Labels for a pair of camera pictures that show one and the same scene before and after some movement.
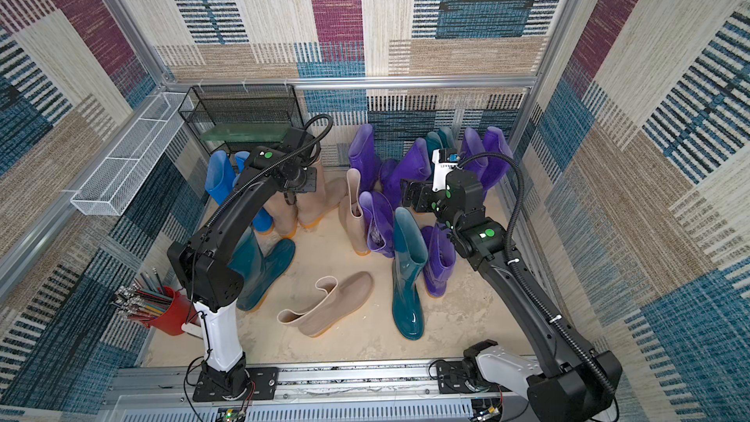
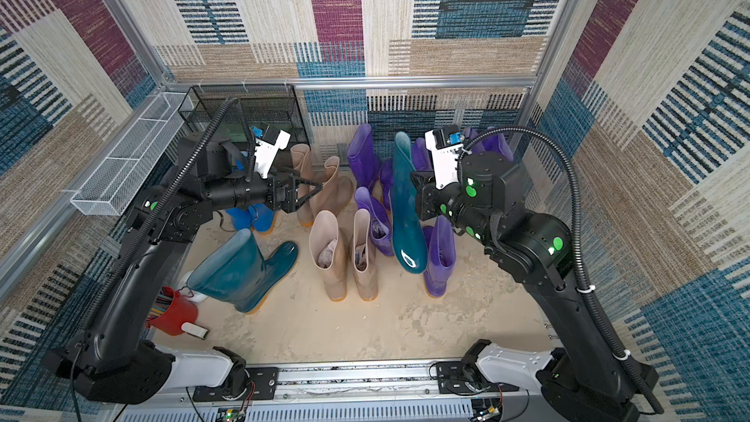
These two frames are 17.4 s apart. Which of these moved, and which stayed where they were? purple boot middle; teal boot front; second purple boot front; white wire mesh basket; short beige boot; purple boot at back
Moved: teal boot front; short beige boot
Stayed: purple boot middle; second purple boot front; purple boot at back; white wire mesh basket
